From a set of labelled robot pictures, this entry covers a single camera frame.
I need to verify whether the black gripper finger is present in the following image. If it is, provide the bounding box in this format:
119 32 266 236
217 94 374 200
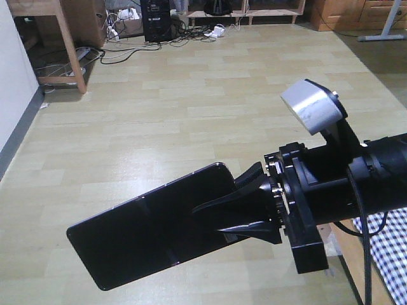
235 162 270 194
193 187 282 244

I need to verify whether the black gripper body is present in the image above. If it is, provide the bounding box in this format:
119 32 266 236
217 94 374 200
265 142 359 274

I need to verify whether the black foldable smartphone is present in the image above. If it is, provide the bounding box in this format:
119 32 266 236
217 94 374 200
66 163 240 291

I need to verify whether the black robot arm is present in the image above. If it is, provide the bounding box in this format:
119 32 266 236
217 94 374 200
193 134 406 273

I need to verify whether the checkered quilt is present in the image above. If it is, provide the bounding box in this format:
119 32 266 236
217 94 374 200
370 208 406 304

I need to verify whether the white power strip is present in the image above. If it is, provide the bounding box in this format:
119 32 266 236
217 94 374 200
204 25 225 39

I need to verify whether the wooden wardrobe cabinet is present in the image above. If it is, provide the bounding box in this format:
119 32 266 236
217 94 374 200
310 0 394 31

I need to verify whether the black computer tower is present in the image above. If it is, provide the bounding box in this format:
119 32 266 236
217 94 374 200
141 0 172 43

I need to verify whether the black camera cable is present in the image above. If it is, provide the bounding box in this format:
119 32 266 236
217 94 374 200
333 165 390 305

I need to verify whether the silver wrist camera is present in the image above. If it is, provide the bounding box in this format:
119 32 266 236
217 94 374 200
280 79 347 135

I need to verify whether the wooden desk frame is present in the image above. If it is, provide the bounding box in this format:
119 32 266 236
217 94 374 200
7 1 107 93

